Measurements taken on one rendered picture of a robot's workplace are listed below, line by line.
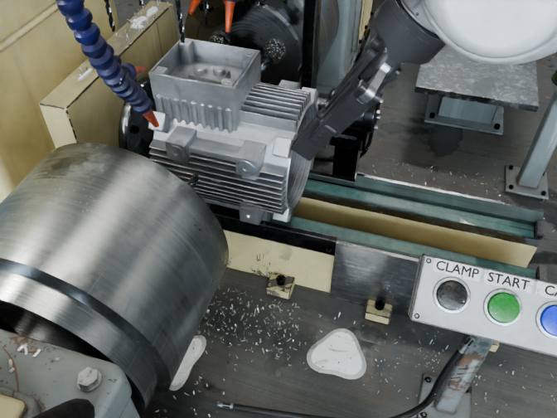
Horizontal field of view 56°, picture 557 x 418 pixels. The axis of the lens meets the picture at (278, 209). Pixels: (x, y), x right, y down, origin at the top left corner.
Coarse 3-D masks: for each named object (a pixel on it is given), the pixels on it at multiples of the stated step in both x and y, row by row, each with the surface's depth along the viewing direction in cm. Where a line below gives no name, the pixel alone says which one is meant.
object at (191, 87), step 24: (192, 48) 75; (216, 48) 74; (240, 48) 73; (168, 72) 70; (192, 72) 72; (216, 72) 71; (240, 72) 74; (168, 96) 70; (192, 96) 69; (216, 96) 67; (240, 96) 69; (192, 120) 72; (216, 120) 70
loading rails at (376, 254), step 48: (336, 192) 85; (384, 192) 85; (432, 192) 83; (240, 240) 83; (288, 240) 80; (336, 240) 77; (384, 240) 78; (432, 240) 85; (480, 240) 82; (528, 240) 79; (288, 288) 84; (336, 288) 83; (384, 288) 79
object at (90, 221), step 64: (64, 192) 50; (128, 192) 51; (192, 192) 55; (0, 256) 44; (64, 256) 45; (128, 256) 48; (192, 256) 53; (0, 320) 46; (64, 320) 43; (128, 320) 45; (192, 320) 54
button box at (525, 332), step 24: (432, 264) 54; (456, 264) 54; (432, 288) 54; (480, 288) 53; (504, 288) 53; (528, 288) 52; (552, 288) 52; (408, 312) 59; (432, 312) 54; (456, 312) 53; (480, 312) 53; (528, 312) 52; (480, 336) 53; (504, 336) 52; (528, 336) 52; (552, 336) 51
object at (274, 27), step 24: (216, 0) 87; (240, 0) 85; (264, 0) 84; (288, 0) 84; (336, 0) 97; (192, 24) 91; (216, 24) 90; (240, 24) 88; (264, 24) 87; (288, 24) 86; (336, 24) 98; (264, 48) 87; (288, 48) 89; (264, 72) 93; (288, 72) 92
